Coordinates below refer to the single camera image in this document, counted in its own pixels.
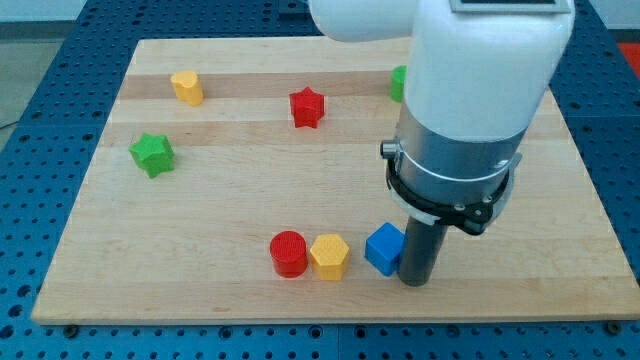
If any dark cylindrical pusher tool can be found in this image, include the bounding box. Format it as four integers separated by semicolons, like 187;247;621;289
398;217;447;287

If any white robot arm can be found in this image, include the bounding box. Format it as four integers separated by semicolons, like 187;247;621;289
308;0;576;235

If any blue cube block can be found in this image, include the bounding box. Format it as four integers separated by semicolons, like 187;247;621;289
365;222;405;277

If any yellow heart block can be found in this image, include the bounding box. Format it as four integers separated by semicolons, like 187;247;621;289
170;70;204;106

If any red cylinder block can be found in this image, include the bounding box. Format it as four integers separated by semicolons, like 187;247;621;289
269;230;308;278

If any yellow hexagon block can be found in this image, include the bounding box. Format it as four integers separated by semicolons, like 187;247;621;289
310;234;351;281

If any wooden board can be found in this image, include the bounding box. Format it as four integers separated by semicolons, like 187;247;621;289
31;37;639;325

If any green cylinder block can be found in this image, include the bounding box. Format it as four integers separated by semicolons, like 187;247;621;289
389;65;407;103

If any green star block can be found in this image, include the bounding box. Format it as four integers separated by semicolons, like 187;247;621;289
129;133;174;178

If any red star block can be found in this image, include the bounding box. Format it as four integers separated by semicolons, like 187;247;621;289
289;87;325;129

